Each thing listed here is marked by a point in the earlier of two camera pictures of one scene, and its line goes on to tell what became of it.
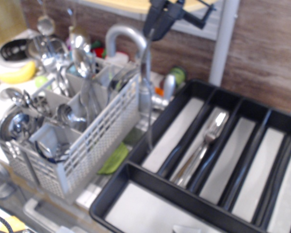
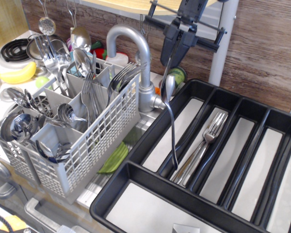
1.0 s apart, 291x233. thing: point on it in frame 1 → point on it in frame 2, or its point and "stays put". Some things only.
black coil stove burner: (14, 50) stays put
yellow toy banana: (17, 76) stays put
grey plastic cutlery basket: (68, 126) stays put
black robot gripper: (161, 13) → (189, 13)
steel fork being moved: (149, 63) → (168, 88)
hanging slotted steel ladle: (45, 24) stays put
